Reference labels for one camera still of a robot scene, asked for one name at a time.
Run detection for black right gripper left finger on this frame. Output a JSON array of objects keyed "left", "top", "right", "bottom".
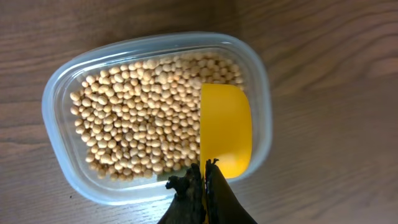
[{"left": 157, "top": 164, "right": 206, "bottom": 224}]

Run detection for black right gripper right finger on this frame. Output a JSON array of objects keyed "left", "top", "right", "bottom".
[{"left": 205, "top": 159, "right": 257, "bottom": 224}]

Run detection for yellow plastic scoop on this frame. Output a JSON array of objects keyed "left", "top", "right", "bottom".
[{"left": 199, "top": 83, "right": 253, "bottom": 180}]

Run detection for soybeans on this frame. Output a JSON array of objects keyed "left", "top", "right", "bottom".
[{"left": 69, "top": 52, "right": 244, "bottom": 180}]

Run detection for clear plastic container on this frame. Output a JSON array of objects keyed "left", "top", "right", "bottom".
[{"left": 42, "top": 32, "right": 272, "bottom": 205}]

